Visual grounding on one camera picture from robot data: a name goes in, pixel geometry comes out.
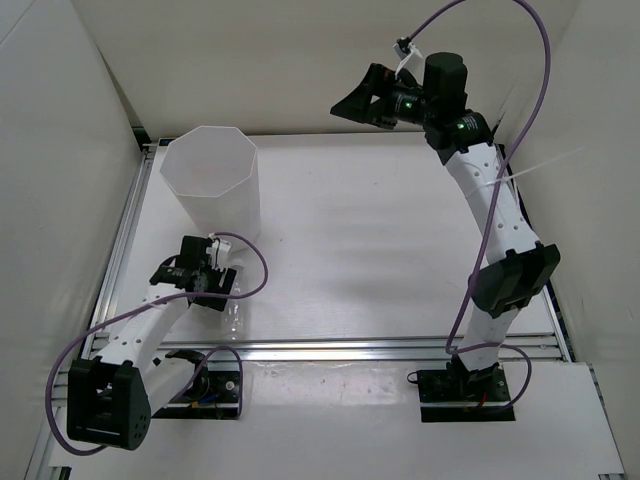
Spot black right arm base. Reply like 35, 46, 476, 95
407, 368, 516, 423

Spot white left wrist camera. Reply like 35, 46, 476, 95
206, 234, 232, 265

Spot white octagonal bin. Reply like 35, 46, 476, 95
160, 126, 261, 242

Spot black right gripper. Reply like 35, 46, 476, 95
331, 64, 438, 131

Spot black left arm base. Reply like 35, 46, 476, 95
166, 345, 244, 420

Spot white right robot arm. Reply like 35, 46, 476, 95
331, 52, 561, 401

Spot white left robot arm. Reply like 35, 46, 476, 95
46, 126, 269, 455

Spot clear unlabeled plastic bottle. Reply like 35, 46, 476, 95
221, 260, 249, 341

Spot aluminium frame rail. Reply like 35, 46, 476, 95
49, 133, 552, 479

